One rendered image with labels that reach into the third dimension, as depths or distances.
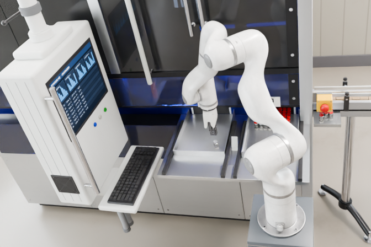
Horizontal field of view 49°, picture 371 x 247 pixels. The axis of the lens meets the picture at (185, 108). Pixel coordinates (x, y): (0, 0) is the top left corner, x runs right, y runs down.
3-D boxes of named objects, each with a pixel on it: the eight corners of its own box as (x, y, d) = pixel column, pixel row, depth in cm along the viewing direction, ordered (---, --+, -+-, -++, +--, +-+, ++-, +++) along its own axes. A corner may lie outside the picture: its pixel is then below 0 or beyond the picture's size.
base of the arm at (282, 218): (305, 240, 157) (305, 208, 146) (255, 235, 162) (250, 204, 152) (305, 202, 171) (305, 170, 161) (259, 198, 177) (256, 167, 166)
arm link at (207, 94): (202, 108, 184) (220, 100, 186) (197, 84, 176) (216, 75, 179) (194, 100, 190) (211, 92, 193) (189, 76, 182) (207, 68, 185)
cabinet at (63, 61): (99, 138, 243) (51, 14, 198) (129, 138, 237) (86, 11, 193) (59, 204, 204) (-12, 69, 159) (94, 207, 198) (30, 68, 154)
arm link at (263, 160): (302, 189, 153) (301, 140, 140) (261, 211, 148) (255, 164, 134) (281, 170, 163) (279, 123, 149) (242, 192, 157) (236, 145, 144)
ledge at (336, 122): (313, 110, 219) (313, 107, 218) (339, 110, 215) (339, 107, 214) (313, 127, 208) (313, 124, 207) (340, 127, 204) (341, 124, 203)
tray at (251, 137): (249, 114, 223) (249, 108, 221) (299, 114, 215) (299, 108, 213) (241, 157, 197) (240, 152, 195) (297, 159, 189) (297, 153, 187)
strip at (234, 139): (232, 145, 205) (231, 136, 202) (238, 145, 204) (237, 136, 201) (228, 165, 194) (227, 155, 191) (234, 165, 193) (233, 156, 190)
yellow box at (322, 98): (316, 103, 207) (316, 91, 203) (331, 103, 205) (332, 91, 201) (316, 112, 201) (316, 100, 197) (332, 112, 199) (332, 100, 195)
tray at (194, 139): (189, 114, 233) (188, 109, 231) (234, 114, 225) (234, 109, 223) (174, 155, 207) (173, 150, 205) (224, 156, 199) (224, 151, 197)
